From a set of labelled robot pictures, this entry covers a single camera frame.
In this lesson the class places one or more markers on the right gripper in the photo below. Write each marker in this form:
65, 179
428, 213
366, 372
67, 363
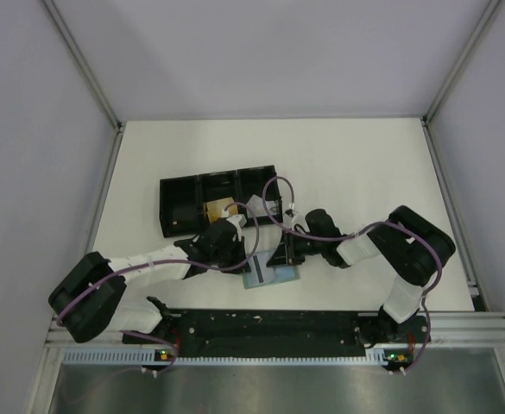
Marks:
284, 254

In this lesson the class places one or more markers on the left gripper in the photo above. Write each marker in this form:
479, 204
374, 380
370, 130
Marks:
238, 243

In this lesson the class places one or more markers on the white credit card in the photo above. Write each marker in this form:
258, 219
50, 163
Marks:
260, 274

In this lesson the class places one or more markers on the green card holder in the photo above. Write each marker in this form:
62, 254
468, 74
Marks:
282, 275

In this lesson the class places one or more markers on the black three-compartment tray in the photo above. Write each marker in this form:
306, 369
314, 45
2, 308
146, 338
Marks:
181, 200

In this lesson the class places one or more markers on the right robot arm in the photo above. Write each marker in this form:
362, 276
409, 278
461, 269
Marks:
415, 248

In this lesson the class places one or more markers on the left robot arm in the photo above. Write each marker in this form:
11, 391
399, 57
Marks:
112, 294

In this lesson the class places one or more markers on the gold credit cards stack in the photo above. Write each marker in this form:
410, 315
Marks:
220, 208

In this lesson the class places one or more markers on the white credit cards stack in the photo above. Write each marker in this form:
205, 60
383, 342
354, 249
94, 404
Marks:
260, 207

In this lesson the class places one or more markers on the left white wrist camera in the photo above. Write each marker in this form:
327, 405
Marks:
237, 220

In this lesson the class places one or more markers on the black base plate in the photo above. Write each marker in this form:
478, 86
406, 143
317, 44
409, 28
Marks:
269, 333

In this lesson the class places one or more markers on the white slotted cable duct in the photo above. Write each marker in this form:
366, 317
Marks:
156, 358

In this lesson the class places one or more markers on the left aluminium corner post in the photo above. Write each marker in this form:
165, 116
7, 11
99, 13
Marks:
85, 71

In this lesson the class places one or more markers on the aluminium corner post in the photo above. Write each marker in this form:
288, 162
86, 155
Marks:
475, 38
85, 71

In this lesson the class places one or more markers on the right aluminium corner post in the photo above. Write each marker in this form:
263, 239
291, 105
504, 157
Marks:
475, 38

